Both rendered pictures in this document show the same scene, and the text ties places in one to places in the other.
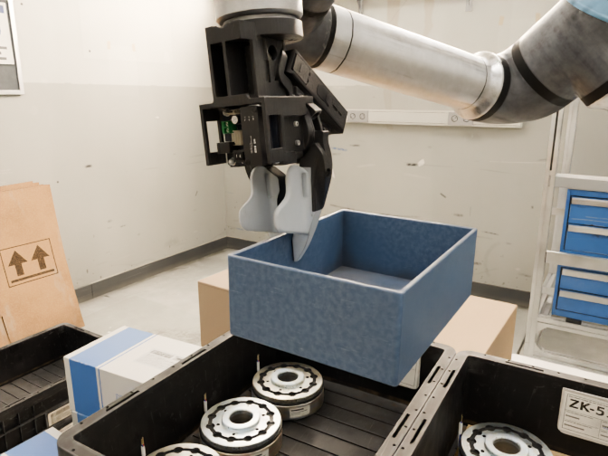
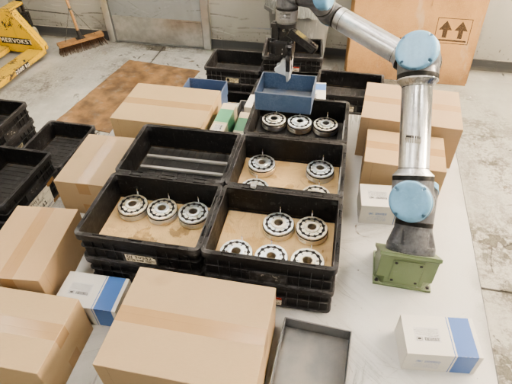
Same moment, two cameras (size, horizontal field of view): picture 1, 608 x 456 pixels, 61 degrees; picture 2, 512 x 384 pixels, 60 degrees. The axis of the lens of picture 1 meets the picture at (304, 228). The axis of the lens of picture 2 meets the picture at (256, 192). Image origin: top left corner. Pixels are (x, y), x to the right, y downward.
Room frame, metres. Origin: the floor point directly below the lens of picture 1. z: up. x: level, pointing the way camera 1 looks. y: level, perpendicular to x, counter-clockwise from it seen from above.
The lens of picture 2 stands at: (-0.13, -1.36, 1.92)
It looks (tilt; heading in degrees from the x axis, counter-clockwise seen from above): 43 degrees down; 71
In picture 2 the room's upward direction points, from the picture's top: 1 degrees counter-clockwise
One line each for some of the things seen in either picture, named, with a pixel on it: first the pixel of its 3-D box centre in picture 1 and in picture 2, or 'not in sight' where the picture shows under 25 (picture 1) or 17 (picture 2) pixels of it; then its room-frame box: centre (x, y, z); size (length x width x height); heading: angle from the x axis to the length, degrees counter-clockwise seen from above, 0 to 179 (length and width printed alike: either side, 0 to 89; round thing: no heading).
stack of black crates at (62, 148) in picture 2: not in sight; (63, 166); (-0.53, 0.89, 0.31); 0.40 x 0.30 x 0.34; 58
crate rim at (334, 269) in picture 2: not in sight; (275, 225); (0.23, -0.50, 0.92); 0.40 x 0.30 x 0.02; 150
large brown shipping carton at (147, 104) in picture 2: not in sight; (170, 123); (0.06, 0.36, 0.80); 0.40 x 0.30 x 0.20; 148
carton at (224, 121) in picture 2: not in sight; (222, 123); (0.26, 0.19, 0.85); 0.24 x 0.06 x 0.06; 57
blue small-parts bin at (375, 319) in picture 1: (362, 277); (286, 92); (0.44, -0.05, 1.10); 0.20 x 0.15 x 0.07; 148
